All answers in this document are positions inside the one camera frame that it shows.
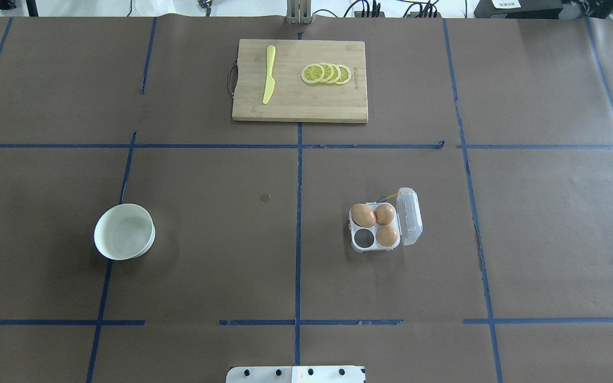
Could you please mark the yellow plastic knife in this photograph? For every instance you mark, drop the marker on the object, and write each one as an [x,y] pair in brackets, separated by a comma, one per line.
[270,82]

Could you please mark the yellow lemon slices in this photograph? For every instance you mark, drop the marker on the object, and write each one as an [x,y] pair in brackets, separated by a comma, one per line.
[326,73]

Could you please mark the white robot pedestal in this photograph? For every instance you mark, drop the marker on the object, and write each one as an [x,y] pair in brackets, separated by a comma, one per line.
[314,373]

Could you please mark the wooden cutting board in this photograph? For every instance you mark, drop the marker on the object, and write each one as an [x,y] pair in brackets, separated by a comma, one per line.
[293,100]

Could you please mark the clear plastic egg box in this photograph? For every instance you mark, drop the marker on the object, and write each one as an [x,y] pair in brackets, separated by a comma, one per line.
[408,222]

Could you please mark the white bowl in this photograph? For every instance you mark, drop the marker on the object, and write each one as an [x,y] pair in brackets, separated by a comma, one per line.
[124,232]

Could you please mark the brown egg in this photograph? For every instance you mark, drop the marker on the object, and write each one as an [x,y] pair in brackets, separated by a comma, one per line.
[363,215]
[385,214]
[387,236]

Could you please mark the aluminium frame post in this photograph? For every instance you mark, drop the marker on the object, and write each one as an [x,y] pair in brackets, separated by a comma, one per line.
[299,12]

